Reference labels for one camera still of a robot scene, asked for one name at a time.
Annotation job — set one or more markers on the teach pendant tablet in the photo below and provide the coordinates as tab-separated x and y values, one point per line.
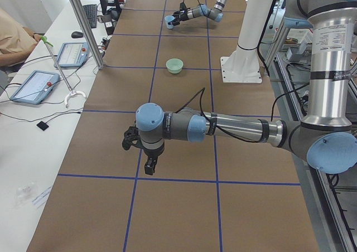
36	87
72	54

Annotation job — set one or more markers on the small black square pad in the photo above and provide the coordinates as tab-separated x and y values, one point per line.
42	125

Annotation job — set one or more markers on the black keyboard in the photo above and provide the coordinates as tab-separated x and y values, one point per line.
90	11

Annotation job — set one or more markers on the person in beige shirt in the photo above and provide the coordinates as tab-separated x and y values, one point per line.
17	42

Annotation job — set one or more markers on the near teach pendant tablet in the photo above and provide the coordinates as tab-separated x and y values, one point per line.
36	87

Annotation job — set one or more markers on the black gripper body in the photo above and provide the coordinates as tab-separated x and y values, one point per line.
153	152
181	15

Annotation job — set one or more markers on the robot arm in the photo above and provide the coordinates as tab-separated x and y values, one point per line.
187	66
201	10

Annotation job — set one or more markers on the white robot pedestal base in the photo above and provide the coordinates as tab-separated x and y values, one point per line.
242	66

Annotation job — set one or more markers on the black computer mouse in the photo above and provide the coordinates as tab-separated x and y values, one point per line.
77	34

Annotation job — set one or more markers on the clear plastic bag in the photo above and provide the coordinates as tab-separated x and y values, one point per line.
31	194

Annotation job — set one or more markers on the mint green bowl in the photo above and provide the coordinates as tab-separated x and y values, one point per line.
174	65

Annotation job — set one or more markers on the far teach pendant tablet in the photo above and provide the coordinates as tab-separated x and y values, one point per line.
72	54

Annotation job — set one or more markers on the aluminium frame post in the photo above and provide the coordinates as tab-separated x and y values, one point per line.
86	29

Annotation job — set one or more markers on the light blue plastic cup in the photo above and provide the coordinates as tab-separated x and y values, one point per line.
167	18

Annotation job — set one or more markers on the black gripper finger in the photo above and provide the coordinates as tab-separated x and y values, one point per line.
174	21
150	165

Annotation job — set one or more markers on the grey power adapter box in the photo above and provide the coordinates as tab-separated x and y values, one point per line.
295	54

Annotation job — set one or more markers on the reacher grabber stick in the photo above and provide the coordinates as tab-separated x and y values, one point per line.
72	92

